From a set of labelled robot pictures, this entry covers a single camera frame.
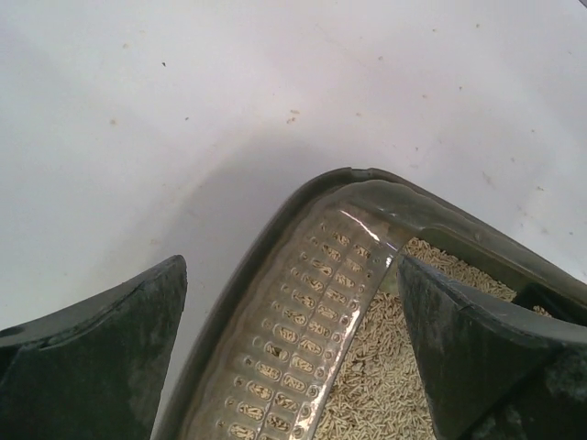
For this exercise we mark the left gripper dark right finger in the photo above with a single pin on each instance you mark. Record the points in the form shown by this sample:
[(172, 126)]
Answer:
[(493, 369)]

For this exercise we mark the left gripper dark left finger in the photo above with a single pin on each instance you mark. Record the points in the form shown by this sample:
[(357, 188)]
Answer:
[(95, 369)]

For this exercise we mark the dark brown litter box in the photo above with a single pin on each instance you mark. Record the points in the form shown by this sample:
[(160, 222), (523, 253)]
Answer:
[(269, 352)]

